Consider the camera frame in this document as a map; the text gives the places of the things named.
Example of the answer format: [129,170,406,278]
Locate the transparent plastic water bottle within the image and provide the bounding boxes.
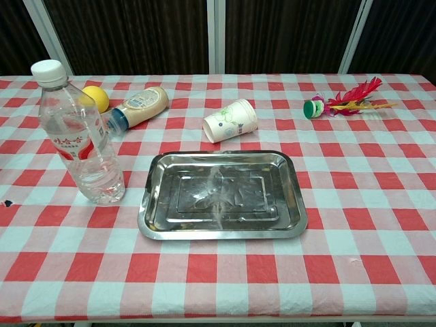
[30,59,126,206]

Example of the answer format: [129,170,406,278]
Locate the rectangular metal tray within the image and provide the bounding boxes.
[137,150,309,241]

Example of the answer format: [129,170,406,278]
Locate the beige squeeze sauce bottle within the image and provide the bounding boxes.
[107,86,170,132]

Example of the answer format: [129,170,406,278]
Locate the floral paper cup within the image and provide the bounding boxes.
[202,98,258,144]

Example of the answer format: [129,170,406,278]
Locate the yellow ball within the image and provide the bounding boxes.
[80,85,110,114]

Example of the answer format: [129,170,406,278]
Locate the red feather shuttlecock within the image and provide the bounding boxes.
[302,76,398,120]

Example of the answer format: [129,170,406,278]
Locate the white metal frame post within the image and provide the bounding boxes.
[337,0,374,74]
[206,0,227,75]
[22,0,75,76]

